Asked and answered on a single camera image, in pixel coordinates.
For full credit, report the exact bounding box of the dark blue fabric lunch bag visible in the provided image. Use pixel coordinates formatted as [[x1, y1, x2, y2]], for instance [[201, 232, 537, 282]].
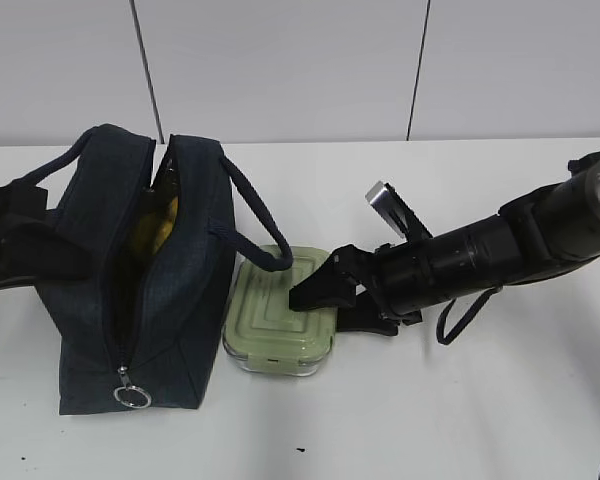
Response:
[[28, 124, 293, 415]]

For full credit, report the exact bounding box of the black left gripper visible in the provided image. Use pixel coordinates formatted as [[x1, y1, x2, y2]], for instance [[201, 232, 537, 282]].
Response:
[[0, 185, 93, 289]]

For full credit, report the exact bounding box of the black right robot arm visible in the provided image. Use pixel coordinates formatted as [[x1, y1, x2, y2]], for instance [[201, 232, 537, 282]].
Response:
[[289, 151, 600, 345]]

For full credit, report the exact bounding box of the green cucumber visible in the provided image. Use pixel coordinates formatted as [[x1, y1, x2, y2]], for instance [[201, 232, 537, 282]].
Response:
[[143, 157, 179, 217]]

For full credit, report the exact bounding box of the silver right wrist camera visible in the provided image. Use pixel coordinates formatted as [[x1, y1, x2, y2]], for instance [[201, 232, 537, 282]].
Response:
[[365, 181, 432, 242]]

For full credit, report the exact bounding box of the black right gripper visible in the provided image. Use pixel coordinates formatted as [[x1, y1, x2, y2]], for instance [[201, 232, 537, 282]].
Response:
[[288, 245, 423, 337]]

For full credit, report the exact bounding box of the yellow pear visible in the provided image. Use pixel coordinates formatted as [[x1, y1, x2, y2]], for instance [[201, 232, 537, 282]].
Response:
[[130, 196, 178, 258]]

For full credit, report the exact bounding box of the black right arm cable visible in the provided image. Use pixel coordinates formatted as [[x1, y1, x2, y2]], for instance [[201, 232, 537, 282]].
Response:
[[435, 284, 501, 346]]

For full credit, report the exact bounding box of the metal zipper pull ring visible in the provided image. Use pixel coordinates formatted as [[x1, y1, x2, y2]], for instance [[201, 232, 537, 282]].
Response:
[[113, 366, 153, 410]]

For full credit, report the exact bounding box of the green lidded glass food container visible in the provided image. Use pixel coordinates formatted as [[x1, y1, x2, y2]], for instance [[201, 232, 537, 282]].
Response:
[[222, 246, 337, 377]]

